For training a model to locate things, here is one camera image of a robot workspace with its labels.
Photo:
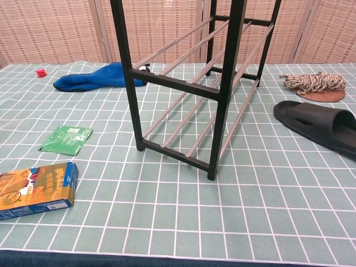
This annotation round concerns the black rubber slipper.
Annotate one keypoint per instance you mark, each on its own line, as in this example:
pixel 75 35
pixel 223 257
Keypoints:
pixel 306 116

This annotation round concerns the green checked tablecloth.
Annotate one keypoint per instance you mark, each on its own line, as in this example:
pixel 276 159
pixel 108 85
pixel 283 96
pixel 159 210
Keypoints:
pixel 178 217

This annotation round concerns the green sachet packet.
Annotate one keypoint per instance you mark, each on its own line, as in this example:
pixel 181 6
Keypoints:
pixel 65 140

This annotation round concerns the round woven brown coaster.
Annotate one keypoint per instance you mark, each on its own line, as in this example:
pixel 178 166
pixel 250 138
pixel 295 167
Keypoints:
pixel 320 96

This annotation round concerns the small red cap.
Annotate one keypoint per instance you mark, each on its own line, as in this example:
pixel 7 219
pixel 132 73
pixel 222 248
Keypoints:
pixel 41 73

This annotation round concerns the orange blue snack box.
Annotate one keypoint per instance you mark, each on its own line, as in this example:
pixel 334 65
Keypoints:
pixel 36 192

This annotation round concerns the woven folding screen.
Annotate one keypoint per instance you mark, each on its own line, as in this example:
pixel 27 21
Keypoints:
pixel 55 27

